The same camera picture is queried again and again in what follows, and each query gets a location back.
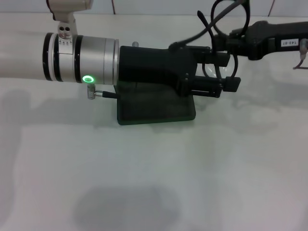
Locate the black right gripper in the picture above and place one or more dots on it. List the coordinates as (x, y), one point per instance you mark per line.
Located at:
(264, 38)

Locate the black glasses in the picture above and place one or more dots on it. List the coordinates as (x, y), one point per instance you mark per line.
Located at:
(203, 19)

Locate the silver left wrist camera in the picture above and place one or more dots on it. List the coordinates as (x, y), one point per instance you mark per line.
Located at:
(69, 4)

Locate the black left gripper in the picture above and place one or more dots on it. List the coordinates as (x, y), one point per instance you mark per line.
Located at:
(149, 65)

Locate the green glasses case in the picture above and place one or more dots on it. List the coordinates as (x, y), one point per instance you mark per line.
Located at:
(154, 113)

